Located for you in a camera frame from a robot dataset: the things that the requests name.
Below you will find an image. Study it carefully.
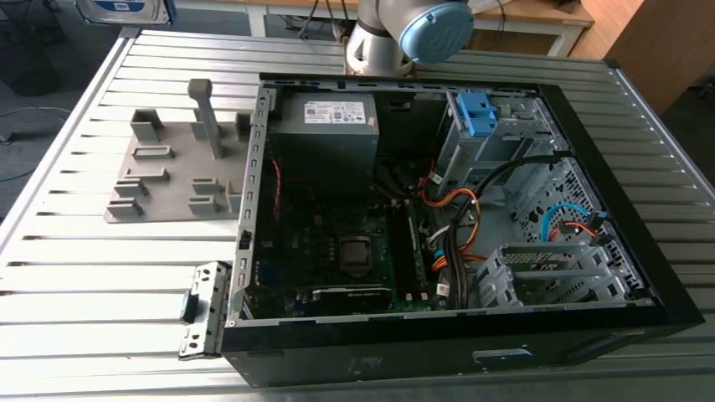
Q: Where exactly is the blue wire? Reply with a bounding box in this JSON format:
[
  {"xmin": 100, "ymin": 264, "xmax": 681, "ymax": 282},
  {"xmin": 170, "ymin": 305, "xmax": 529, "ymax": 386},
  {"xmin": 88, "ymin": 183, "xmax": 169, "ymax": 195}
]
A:
[{"xmin": 540, "ymin": 203, "xmax": 608, "ymax": 244}]

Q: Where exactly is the hard disk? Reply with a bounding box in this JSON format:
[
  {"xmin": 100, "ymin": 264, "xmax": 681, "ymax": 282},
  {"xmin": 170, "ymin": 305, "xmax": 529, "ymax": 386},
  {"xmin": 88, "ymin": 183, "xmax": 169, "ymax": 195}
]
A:
[{"xmin": 74, "ymin": 0, "xmax": 177, "ymax": 26}]

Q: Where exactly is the silver disk bay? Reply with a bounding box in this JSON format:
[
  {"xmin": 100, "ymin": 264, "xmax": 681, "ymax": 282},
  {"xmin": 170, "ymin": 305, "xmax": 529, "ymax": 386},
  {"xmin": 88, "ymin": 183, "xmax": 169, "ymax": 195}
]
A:
[{"xmin": 473, "ymin": 241, "xmax": 643, "ymax": 307}]

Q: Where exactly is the grey power supply unit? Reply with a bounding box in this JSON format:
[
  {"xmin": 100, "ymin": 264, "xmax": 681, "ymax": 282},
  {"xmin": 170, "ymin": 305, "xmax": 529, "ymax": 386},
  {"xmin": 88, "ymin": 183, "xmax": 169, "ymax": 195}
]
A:
[{"xmin": 265, "ymin": 91, "xmax": 381, "ymax": 198}]

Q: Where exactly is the CPU socket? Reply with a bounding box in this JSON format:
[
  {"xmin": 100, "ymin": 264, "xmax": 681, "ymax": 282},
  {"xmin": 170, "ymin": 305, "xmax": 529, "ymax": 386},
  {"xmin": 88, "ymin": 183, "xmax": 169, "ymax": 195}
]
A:
[{"xmin": 336, "ymin": 234, "xmax": 375, "ymax": 277}]

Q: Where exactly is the black RAM stick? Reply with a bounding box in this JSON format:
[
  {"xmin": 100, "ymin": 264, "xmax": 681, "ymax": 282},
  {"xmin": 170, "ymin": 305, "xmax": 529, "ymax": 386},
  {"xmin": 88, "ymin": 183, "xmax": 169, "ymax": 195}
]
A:
[
  {"xmin": 388, "ymin": 199, "xmax": 415, "ymax": 302},
  {"xmin": 404, "ymin": 199, "xmax": 431, "ymax": 301}
]

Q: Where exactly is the green motherboard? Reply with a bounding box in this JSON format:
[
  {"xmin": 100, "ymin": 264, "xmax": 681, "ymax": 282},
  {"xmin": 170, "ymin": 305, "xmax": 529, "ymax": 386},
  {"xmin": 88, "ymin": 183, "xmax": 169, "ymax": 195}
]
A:
[{"xmin": 244, "ymin": 142, "xmax": 448, "ymax": 319}]

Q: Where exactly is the black graphics card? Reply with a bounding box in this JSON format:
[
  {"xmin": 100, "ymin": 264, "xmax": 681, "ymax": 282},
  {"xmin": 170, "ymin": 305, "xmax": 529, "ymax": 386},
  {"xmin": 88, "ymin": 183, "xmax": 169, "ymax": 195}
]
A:
[{"xmin": 298, "ymin": 286, "xmax": 395, "ymax": 313}]

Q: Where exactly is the silver drive cage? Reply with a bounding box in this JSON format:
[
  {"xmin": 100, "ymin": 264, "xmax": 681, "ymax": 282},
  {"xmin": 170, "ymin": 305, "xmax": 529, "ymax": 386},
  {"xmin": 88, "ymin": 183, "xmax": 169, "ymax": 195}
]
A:
[{"xmin": 435, "ymin": 90, "xmax": 571, "ymax": 185}]

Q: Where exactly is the blue plastic drive latch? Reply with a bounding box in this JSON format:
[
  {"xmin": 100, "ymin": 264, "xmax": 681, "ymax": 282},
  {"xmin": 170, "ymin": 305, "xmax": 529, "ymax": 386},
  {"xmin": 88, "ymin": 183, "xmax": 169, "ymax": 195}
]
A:
[{"xmin": 456, "ymin": 91, "xmax": 499, "ymax": 137}]

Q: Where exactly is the grey parts rack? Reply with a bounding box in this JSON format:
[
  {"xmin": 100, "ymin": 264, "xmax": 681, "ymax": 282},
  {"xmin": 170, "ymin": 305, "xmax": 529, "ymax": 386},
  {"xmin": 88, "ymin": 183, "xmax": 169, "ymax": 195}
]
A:
[{"xmin": 102, "ymin": 78, "xmax": 252, "ymax": 224}]

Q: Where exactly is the black open PC case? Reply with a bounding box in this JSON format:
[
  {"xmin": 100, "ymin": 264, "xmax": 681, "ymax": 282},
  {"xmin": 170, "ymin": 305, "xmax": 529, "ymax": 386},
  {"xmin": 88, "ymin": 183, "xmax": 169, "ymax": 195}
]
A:
[{"xmin": 217, "ymin": 71, "xmax": 705, "ymax": 389}]

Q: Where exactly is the black chair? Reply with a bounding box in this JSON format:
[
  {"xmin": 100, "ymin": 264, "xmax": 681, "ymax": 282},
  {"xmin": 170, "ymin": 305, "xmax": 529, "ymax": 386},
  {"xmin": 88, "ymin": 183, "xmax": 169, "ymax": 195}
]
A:
[{"xmin": 0, "ymin": 0, "xmax": 73, "ymax": 98}]

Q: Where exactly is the wooden cabinet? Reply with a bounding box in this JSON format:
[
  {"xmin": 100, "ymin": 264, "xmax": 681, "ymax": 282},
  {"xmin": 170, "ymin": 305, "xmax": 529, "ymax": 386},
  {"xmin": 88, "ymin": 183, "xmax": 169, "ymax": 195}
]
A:
[{"xmin": 568, "ymin": 0, "xmax": 715, "ymax": 114}]

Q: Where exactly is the red twisted wire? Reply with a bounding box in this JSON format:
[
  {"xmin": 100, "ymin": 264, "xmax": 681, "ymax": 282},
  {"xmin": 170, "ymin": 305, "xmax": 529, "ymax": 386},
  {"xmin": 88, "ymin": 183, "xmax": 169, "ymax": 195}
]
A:
[{"xmin": 270, "ymin": 157, "xmax": 284, "ymax": 223}]

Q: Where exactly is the orange yellow wire bundle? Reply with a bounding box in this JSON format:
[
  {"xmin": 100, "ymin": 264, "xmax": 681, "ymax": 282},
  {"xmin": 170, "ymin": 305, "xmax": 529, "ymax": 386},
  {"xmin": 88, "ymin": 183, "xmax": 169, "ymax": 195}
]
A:
[{"xmin": 421, "ymin": 188, "xmax": 487, "ymax": 273}]

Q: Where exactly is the thick black cable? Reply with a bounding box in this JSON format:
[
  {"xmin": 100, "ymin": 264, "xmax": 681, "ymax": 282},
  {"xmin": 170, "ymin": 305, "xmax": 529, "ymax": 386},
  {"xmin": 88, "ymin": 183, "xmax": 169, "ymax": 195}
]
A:
[{"xmin": 445, "ymin": 155, "xmax": 565, "ymax": 311}]

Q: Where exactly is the silver slot cover bracket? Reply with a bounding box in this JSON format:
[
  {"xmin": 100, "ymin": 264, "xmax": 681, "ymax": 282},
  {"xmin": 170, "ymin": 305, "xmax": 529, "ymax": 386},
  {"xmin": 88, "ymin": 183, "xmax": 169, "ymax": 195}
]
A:
[{"xmin": 176, "ymin": 260, "xmax": 233, "ymax": 361}]

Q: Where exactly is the orange wire with black plug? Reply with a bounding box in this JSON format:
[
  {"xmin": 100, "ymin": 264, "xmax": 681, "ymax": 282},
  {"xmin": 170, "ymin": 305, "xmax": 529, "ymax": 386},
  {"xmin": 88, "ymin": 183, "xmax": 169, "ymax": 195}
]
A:
[{"xmin": 549, "ymin": 224, "xmax": 601, "ymax": 244}]

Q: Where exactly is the wooden desk with white frame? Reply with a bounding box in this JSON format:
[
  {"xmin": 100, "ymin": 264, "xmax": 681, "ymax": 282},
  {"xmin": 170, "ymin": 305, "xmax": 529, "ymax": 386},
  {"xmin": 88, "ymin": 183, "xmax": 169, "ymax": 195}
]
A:
[{"xmin": 244, "ymin": 0, "xmax": 596, "ymax": 58}]

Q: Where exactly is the blue floor cable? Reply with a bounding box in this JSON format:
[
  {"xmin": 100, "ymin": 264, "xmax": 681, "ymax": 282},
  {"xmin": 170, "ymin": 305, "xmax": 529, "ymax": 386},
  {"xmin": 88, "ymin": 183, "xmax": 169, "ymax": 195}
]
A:
[{"xmin": 0, "ymin": 167, "xmax": 34, "ymax": 184}]

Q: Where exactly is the white floor cable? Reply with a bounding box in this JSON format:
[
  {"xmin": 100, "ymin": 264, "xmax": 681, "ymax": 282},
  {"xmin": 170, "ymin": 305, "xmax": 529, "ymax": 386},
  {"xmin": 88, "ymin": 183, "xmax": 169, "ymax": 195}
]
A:
[{"xmin": 0, "ymin": 106, "xmax": 73, "ymax": 125}]

